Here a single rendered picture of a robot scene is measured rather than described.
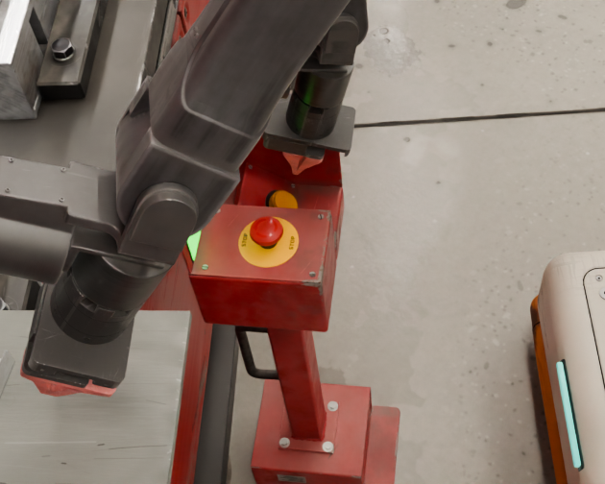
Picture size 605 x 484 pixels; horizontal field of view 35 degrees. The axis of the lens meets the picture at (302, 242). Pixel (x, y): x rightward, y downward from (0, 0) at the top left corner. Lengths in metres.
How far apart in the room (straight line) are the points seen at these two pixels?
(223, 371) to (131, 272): 1.31
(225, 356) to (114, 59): 0.83
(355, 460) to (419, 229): 0.60
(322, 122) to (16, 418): 0.46
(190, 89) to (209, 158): 0.04
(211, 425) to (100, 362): 1.18
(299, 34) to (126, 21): 0.80
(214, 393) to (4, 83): 0.90
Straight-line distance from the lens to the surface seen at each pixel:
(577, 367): 1.65
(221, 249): 1.15
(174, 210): 0.54
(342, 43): 0.99
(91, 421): 0.83
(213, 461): 1.83
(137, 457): 0.81
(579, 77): 2.41
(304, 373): 1.50
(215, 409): 1.87
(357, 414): 1.76
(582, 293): 1.71
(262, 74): 0.52
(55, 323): 0.69
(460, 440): 1.87
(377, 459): 1.84
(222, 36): 0.51
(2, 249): 0.59
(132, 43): 1.27
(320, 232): 1.15
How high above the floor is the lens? 1.73
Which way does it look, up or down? 56 degrees down
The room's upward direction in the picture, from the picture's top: 9 degrees counter-clockwise
